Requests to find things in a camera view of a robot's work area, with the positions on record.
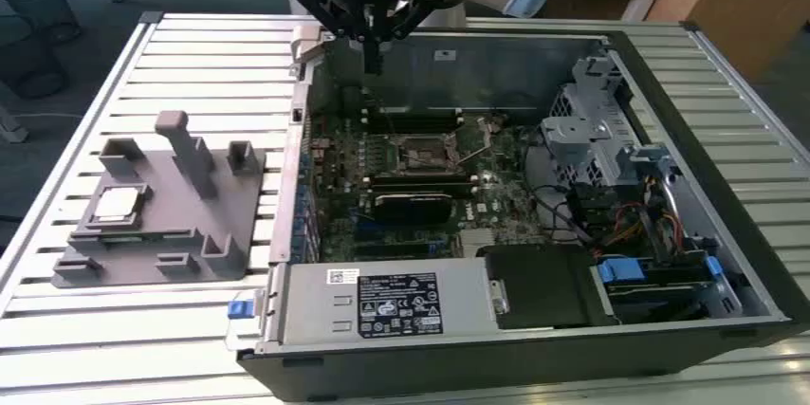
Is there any wire locking lever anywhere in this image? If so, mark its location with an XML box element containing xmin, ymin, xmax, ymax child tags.
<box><xmin>454</xmin><ymin>140</ymin><xmax>497</xmax><ymax>164</ymax></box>

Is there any silver CPU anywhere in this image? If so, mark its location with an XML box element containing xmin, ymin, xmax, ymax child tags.
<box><xmin>90</xmin><ymin>187</ymin><xmax>142</xmax><ymax>223</ymax></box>

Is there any CPU socket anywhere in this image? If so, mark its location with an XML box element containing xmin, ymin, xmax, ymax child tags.
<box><xmin>392</xmin><ymin>133</ymin><xmax>461</xmax><ymax>176</ymax></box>

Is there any silver metal drive cage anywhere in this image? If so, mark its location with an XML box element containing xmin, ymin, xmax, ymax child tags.
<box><xmin>537</xmin><ymin>56</ymin><xmax>644</xmax><ymax>188</ymax></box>

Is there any black graphics card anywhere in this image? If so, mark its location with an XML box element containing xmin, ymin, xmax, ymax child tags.
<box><xmin>370</xmin><ymin>191</ymin><xmax>454</xmax><ymax>227</ymax></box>

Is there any green motherboard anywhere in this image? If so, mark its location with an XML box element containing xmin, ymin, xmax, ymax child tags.
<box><xmin>306</xmin><ymin>108</ymin><xmax>575</xmax><ymax>265</ymax></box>

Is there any black waste bin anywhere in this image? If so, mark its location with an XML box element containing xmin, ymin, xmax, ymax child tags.
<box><xmin>0</xmin><ymin>0</ymin><xmax>85</xmax><ymax>99</ymax></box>

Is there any silver chipset heatsink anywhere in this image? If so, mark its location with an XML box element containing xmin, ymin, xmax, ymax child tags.
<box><xmin>458</xmin><ymin>229</ymin><xmax>496</xmax><ymax>250</ymax></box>

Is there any grey parts rack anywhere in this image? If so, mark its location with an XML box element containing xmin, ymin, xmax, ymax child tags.
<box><xmin>50</xmin><ymin>110</ymin><xmax>266</xmax><ymax>288</ymax></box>

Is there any grey furniture leg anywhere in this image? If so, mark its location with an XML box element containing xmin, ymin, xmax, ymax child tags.
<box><xmin>0</xmin><ymin>82</ymin><xmax>30</xmax><ymax>144</ymax></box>

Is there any black plastic shroud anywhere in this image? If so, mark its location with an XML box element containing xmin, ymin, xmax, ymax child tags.
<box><xmin>475</xmin><ymin>243</ymin><xmax>620</xmax><ymax>331</ymax></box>

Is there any silver power supply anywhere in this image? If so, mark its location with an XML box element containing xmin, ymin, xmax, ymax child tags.
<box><xmin>256</xmin><ymin>260</ymin><xmax>503</xmax><ymax>345</ymax></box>

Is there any blue disk carrier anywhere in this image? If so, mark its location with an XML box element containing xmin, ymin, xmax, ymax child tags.
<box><xmin>596</xmin><ymin>257</ymin><xmax>645</xmax><ymax>288</ymax></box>

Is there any blue case latch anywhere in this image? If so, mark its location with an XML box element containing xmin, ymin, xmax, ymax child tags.
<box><xmin>225</xmin><ymin>298</ymin><xmax>256</xmax><ymax>322</ymax></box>

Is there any black PC case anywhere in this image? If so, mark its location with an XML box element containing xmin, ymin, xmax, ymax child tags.
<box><xmin>224</xmin><ymin>23</ymin><xmax>801</xmax><ymax>402</ymax></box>

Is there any silver disk bay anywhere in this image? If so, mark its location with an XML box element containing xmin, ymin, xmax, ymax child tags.
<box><xmin>591</xmin><ymin>233</ymin><xmax>760</xmax><ymax>328</ymax></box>

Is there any grey plastic bracket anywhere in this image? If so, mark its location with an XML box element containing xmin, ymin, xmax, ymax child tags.
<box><xmin>616</xmin><ymin>142</ymin><xmax>673</xmax><ymax>188</ymax></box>

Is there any thick dark grey cable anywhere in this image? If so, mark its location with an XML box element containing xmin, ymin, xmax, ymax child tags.
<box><xmin>528</xmin><ymin>181</ymin><xmax>600</xmax><ymax>248</ymax></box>

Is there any yellow orange wire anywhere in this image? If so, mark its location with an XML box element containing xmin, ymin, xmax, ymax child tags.
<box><xmin>600</xmin><ymin>214</ymin><xmax>675</xmax><ymax>245</ymax></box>

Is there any red wire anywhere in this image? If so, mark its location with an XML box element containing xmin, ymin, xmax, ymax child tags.
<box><xmin>619</xmin><ymin>203</ymin><xmax>688</xmax><ymax>248</ymax></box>

